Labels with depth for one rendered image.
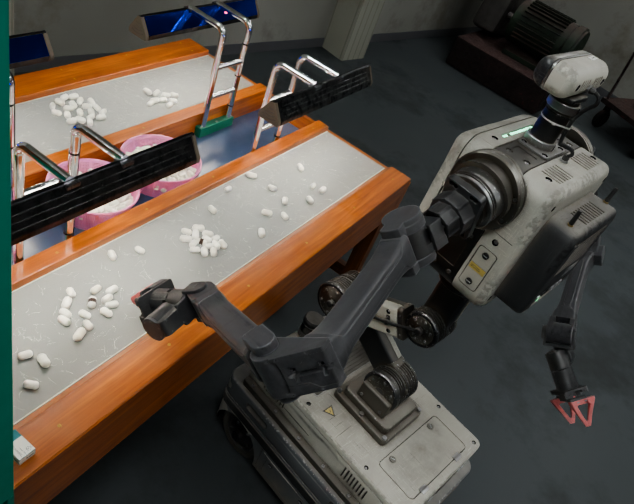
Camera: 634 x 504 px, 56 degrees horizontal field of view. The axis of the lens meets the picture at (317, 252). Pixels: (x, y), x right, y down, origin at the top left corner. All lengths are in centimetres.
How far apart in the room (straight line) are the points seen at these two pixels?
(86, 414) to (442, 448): 109
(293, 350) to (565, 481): 215
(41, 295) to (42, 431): 39
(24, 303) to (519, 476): 201
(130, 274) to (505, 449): 178
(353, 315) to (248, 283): 81
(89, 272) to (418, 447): 108
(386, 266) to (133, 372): 69
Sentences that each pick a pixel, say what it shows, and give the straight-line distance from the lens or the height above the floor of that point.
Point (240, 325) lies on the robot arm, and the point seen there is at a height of 117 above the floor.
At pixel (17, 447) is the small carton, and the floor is 79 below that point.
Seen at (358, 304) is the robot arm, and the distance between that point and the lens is 95.
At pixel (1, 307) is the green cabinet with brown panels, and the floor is 134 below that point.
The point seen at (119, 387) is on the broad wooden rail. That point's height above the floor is 76.
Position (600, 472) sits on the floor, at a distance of 306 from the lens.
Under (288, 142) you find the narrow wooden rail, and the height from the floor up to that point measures 76.
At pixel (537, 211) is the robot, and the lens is 125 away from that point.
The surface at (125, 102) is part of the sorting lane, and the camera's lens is 240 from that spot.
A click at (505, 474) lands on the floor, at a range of 273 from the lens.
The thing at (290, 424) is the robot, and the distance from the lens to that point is 195.
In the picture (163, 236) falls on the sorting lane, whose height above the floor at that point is 74.
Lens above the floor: 194
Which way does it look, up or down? 38 degrees down
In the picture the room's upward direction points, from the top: 23 degrees clockwise
